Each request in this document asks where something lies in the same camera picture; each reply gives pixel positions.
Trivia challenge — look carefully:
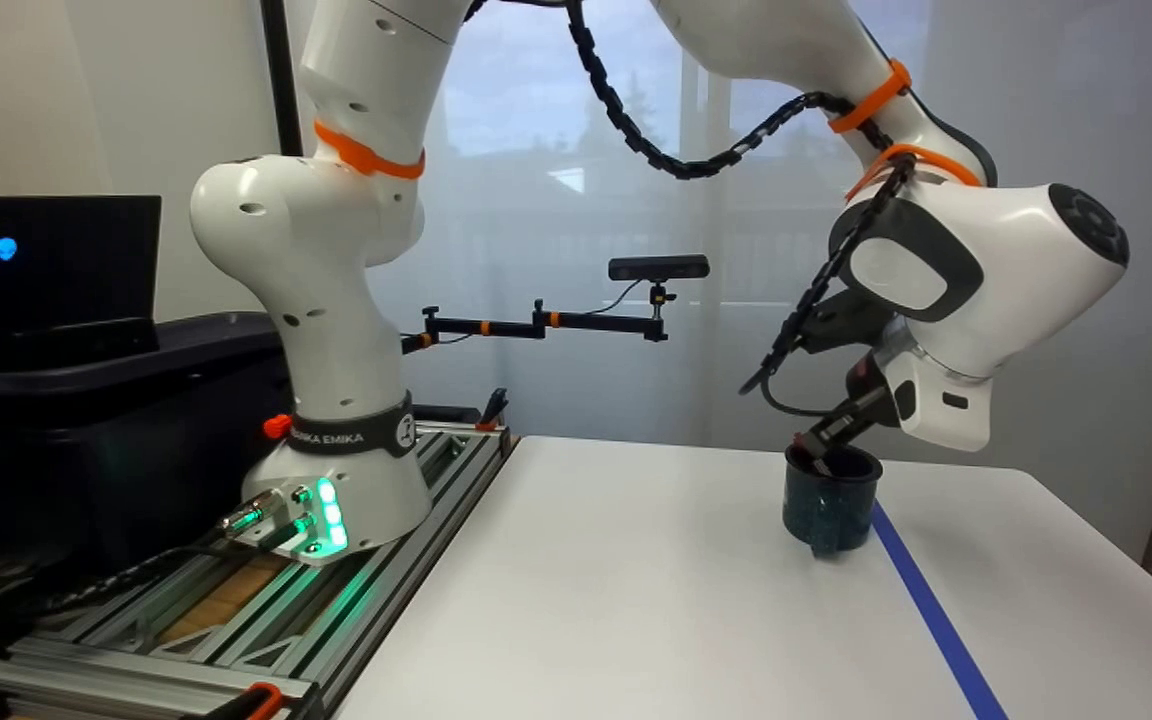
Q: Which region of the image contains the blue tape line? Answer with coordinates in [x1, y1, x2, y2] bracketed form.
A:
[871, 509, 1009, 720]

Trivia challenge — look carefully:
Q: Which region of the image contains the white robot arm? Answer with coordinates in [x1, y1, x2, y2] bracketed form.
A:
[191, 0, 1128, 565]

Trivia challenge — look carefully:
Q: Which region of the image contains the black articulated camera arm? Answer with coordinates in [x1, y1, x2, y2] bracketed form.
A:
[400, 279, 675, 357]

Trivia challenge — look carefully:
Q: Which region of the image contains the orange clamp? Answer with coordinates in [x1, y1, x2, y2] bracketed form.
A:
[240, 682, 283, 720]

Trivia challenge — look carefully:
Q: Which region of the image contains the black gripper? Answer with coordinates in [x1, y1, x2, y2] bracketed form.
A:
[798, 357, 899, 455]

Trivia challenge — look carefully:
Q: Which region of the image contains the black window pole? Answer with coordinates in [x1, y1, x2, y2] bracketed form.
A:
[262, 0, 305, 156]

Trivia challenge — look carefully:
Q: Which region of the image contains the black braided cable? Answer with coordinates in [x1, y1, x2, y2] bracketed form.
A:
[561, 0, 899, 184]

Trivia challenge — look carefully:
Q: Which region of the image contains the dark blue cup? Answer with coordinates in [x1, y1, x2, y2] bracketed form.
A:
[784, 448, 885, 557]

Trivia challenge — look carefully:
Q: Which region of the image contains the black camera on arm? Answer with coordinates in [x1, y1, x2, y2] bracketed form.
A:
[608, 255, 707, 282]

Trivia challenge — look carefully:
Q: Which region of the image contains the aluminium mounting rail frame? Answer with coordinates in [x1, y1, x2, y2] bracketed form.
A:
[0, 424, 512, 720]

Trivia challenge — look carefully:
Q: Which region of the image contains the black monitor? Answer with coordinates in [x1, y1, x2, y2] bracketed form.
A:
[0, 197, 161, 372]

